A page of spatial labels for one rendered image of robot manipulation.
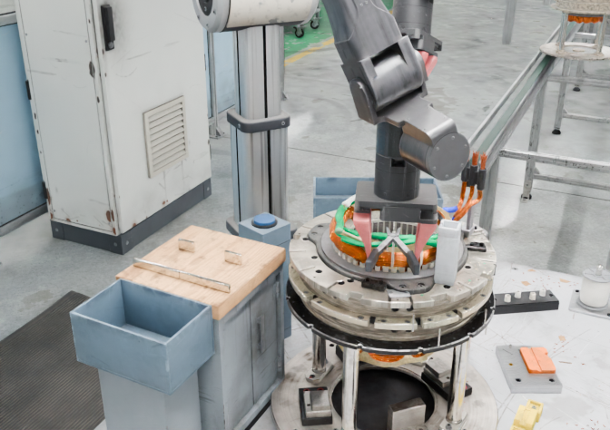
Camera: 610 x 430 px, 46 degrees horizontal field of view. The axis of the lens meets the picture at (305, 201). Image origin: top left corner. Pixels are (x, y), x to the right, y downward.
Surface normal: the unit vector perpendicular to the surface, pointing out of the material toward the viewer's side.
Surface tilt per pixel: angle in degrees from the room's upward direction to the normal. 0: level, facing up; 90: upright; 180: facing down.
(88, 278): 0
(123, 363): 90
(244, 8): 107
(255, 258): 0
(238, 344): 90
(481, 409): 0
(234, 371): 90
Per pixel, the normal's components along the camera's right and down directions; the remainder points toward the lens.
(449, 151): 0.47, 0.37
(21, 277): 0.00, -0.91
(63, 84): -0.42, 0.37
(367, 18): 0.35, 0.11
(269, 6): 0.44, 0.62
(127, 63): 0.90, 0.18
